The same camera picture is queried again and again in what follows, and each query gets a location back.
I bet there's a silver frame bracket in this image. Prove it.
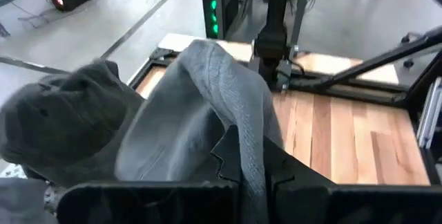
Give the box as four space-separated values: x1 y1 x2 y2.
416 76 442 151

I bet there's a computer with green lights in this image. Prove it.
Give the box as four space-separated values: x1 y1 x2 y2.
201 0 242 41

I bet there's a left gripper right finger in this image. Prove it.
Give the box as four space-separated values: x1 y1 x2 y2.
262 134 442 224

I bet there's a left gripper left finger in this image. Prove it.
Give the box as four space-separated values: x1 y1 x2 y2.
55 124 243 224

